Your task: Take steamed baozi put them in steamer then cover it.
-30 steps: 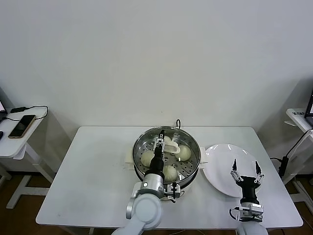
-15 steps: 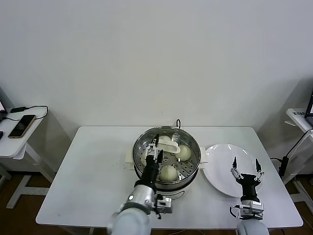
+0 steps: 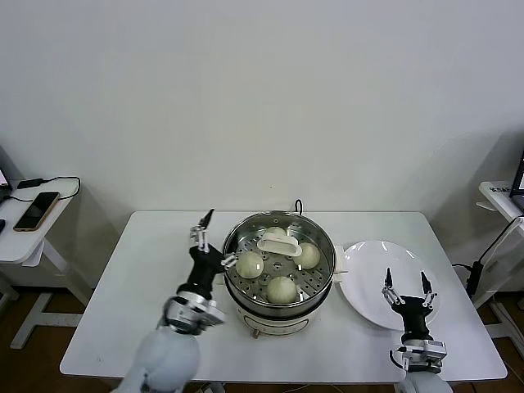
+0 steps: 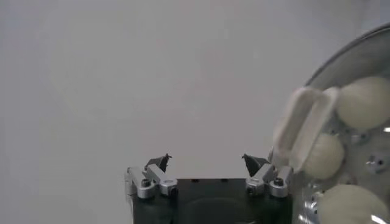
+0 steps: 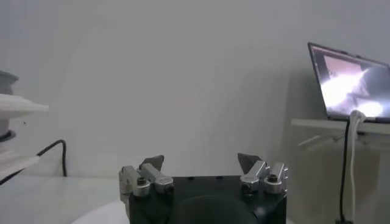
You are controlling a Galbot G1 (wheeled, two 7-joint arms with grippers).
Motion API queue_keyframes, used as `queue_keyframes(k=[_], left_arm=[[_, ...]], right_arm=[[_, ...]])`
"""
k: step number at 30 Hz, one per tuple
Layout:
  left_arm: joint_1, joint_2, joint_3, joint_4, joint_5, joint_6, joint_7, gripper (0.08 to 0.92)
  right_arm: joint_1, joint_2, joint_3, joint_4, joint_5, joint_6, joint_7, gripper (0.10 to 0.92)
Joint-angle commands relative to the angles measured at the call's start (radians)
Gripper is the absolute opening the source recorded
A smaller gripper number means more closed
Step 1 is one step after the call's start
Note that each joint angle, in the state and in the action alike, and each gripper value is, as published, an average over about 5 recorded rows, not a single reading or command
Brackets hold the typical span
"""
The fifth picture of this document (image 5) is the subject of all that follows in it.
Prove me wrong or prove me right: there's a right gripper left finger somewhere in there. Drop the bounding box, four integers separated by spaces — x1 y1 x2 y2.
118 154 175 203

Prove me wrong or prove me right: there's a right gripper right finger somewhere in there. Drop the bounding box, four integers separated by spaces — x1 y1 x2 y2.
237 152 289 195

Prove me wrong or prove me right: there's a stainless steel steamer basket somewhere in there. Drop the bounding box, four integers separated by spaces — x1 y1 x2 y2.
0 70 49 142

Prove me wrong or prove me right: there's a white round plate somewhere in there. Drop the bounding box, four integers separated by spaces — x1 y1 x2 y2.
71 199 131 224

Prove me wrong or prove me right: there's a white side table with laptop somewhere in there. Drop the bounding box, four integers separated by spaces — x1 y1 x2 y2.
291 117 390 224

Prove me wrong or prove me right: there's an open laptop with bright screen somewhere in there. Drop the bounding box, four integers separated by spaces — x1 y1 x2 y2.
307 41 390 124

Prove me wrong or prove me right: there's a black laptop cable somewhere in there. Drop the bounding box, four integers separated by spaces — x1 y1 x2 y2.
335 120 351 224

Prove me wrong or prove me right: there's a black cooker power cord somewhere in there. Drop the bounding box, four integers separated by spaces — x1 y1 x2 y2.
0 139 68 186

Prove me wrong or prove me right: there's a white laptop cable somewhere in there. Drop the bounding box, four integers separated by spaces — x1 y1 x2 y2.
347 110 368 224

